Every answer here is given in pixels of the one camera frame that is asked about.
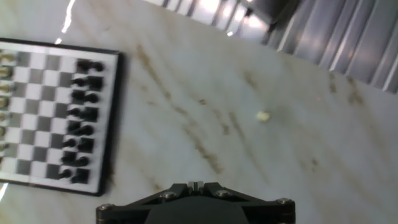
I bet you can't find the cream white chess piece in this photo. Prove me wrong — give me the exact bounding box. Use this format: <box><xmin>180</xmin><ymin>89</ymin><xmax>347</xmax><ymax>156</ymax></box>
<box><xmin>255</xmin><ymin>111</ymin><xmax>272</xmax><ymax>123</ymax></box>

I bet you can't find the black chess knight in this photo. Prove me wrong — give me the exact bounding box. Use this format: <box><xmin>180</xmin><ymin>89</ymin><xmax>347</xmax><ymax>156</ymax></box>
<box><xmin>74</xmin><ymin>156</ymin><xmax>91</xmax><ymax>168</ymax></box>

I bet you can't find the black chess bishop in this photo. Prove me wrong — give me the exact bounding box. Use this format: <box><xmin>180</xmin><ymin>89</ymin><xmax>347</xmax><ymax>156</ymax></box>
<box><xmin>84</xmin><ymin>92</ymin><xmax>100</xmax><ymax>105</ymax></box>
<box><xmin>76</xmin><ymin>138</ymin><xmax>95</xmax><ymax>153</ymax></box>

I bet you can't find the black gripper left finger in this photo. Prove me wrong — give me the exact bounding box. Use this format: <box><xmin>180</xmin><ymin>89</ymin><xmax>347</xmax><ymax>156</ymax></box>
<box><xmin>96</xmin><ymin>181</ymin><xmax>197</xmax><ymax>224</ymax></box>

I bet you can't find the black chess king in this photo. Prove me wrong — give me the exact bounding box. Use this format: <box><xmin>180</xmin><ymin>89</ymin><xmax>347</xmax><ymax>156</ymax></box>
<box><xmin>77</xmin><ymin>124</ymin><xmax>95</xmax><ymax>137</ymax></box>

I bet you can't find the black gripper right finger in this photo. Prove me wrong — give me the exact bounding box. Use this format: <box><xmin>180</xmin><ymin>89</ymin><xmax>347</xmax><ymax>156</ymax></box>
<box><xmin>195</xmin><ymin>181</ymin><xmax>296</xmax><ymax>224</ymax></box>

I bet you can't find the black white chessboard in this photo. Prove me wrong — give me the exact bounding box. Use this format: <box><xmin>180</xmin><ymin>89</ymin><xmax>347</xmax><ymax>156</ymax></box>
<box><xmin>0</xmin><ymin>37</ymin><xmax>125</xmax><ymax>197</ymax></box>

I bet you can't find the black chess queen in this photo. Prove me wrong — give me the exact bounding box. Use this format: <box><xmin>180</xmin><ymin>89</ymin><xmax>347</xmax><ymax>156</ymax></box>
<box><xmin>80</xmin><ymin>106</ymin><xmax>100</xmax><ymax>123</ymax></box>

